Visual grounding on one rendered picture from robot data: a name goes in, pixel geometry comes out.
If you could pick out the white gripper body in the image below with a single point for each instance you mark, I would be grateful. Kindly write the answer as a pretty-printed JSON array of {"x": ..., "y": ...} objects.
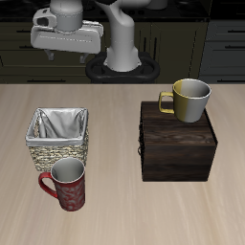
[{"x": 65, "y": 39}]

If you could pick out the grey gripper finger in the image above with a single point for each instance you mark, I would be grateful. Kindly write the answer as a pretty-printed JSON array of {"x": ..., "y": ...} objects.
[
  {"x": 50, "y": 55},
  {"x": 84, "y": 57}
]

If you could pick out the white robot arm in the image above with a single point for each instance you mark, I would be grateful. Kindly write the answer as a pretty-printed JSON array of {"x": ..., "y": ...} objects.
[{"x": 120, "y": 38}]

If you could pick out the woven basket with white liner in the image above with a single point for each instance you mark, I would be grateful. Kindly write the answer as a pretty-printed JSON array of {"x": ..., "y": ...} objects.
[{"x": 58, "y": 135}]

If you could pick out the yellow and white mug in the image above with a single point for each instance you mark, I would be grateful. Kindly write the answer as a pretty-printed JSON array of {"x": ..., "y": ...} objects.
[{"x": 190, "y": 100}]

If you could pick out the red patterned mug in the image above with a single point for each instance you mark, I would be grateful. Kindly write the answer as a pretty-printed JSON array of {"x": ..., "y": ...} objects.
[{"x": 69, "y": 185}]

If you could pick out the dark wooden cabinet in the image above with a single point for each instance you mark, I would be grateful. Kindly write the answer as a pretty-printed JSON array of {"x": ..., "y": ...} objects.
[{"x": 176, "y": 146}]

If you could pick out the flat black base plate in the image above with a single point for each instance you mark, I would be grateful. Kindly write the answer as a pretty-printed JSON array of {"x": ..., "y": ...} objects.
[{"x": 122, "y": 73}]

